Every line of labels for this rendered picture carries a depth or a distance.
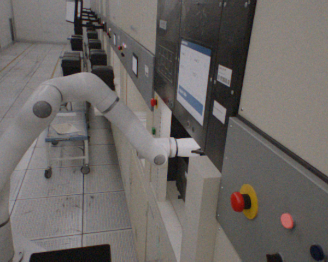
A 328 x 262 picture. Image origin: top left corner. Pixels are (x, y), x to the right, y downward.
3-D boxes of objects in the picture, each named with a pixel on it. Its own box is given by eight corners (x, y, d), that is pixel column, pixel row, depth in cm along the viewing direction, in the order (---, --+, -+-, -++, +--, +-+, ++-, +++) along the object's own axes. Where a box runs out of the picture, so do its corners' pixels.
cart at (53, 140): (49, 143, 425) (46, 108, 407) (90, 141, 439) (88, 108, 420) (44, 180, 339) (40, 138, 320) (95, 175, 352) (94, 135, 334)
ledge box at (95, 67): (91, 85, 404) (91, 64, 394) (113, 85, 409) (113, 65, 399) (91, 91, 377) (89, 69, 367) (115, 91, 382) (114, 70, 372)
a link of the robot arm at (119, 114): (120, 104, 109) (174, 158, 122) (116, 93, 124) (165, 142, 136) (101, 121, 110) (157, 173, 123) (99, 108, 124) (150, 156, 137)
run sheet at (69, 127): (50, 125, 360) (50, 124, 359) (71, 122, 373) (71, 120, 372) (58, 135, 336) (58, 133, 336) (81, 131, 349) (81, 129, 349)
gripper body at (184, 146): (169, 150, 139) (193, 149, 142) (175, 160, 130) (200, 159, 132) (170, 134, 136) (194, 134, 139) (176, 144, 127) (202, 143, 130)
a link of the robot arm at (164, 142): (171, 143, 126) (165, 135, 135) (139, 144, 123) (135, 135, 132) (169, 161, 129) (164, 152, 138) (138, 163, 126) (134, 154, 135)
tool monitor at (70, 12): (66, 29, 425) (64, -2, 411) (105, 31, 436) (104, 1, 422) (64, 31, 388) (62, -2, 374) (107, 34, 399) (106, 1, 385)
